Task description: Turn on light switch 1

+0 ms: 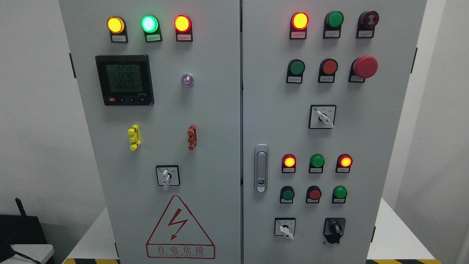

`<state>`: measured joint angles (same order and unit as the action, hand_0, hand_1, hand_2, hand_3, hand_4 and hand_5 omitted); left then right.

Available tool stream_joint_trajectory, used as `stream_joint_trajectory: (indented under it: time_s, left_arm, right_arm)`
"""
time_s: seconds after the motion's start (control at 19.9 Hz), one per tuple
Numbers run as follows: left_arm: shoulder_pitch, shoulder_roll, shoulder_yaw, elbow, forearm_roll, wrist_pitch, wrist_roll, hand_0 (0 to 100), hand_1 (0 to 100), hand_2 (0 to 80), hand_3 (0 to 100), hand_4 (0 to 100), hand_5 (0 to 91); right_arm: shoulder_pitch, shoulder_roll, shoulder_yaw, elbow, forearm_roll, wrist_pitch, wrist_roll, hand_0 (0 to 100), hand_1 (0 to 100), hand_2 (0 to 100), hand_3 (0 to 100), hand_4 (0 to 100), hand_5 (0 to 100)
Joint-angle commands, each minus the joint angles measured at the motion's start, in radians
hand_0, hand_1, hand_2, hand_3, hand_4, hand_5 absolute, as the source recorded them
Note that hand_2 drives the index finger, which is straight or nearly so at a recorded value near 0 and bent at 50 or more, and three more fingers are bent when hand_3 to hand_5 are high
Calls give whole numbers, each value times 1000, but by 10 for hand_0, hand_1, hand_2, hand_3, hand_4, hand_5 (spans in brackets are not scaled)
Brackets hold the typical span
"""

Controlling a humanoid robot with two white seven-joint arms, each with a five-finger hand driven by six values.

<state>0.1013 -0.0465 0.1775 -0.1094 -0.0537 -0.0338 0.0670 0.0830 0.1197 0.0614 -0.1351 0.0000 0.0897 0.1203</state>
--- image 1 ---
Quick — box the red push button upper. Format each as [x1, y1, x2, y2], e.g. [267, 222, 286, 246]
[318, 58, 338, 83]

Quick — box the green lit indicator light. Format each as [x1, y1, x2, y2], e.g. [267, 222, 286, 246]
[141, 15, 162, 43]

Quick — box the dark red buzzer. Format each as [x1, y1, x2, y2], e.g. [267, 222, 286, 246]
[356, 11, 380, 38]

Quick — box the red triangle warning sticker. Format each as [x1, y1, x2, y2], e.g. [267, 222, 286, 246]
[146, 195, 216, 259]

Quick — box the white box lower left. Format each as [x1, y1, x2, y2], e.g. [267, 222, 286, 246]
[1, 244, 55, 264]

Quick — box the grey left cabinet door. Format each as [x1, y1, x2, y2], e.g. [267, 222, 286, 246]
[59, 0, 241, 264]

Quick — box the grey cabinet door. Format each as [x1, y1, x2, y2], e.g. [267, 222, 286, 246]
[242, 0, 427, 264]
[59, 0, 241, 264]

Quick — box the black digital power meter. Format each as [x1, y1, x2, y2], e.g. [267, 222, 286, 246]
[95, 55, 154, 106]

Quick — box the red push button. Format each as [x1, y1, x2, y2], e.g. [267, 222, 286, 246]
[305, 186, 322, 204]
[318, 58, 338, 83]

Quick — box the grey right cabinet door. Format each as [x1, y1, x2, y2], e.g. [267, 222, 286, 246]
[242, 0, 427, 264]

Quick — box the red lit indicator light left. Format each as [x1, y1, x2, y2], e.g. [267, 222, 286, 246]
[174, 14, 193, 42]

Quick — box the white rotary switch bottom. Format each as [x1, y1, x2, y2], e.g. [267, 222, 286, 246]
[274, 217, 296, 240]

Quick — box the green push button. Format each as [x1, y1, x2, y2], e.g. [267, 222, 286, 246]
[286, 59, 306, 84]
[280, 186, 295, 204]
[332, 186, 348, 204]

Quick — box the black selector knob switch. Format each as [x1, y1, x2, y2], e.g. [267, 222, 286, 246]
[323, 218, 346, 244]

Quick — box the red lit indicator lower left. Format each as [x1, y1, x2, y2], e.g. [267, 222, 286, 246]
[281, 154, 296, 173]

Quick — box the red lit indicator top right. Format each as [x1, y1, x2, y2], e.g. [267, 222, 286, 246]
[289, 12, 309, 40]

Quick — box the white rotary switch upper right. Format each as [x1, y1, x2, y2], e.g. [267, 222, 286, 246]
[309, 104, 337, 129]

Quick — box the green indicator top right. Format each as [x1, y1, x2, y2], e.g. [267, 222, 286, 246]
[323, 11, 344, 39]

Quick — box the red emergency stop button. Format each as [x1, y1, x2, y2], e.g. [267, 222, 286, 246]
[348, 55, 378, 83]

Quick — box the silver door handle lock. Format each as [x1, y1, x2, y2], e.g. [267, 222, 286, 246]
[254, 144, 269, 193]

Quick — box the green push button lower right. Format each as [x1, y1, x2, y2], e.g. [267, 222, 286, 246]
[332, 186, 348, 204]

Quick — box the green push button lower left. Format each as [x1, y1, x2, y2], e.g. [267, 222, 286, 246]
[280, 186, 295, 204]

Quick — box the yellow indicator light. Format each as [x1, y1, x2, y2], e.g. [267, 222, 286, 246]
[107, 16, 128, 43]

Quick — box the clear small light bulb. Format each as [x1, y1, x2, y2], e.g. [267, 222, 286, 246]
[181, 74, 195, 87]

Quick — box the white rotary light switch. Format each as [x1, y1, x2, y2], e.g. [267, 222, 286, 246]
[155, 165, 181, 191]

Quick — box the red lit indicator lower right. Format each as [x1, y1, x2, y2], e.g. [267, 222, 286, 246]
[335, 154, 353, 173]

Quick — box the green indicator lower middle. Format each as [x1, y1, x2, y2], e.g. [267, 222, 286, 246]
[309, 154, 325, 173]

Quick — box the black device with antenna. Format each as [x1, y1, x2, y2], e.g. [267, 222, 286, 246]
[0, 198, 47, 262]

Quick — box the red push button lower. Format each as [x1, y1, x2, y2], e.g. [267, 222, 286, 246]
[305, 186, 322, 204]

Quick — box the green push button upper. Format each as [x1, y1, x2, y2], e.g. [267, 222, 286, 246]
[286, 59, 306, 84]

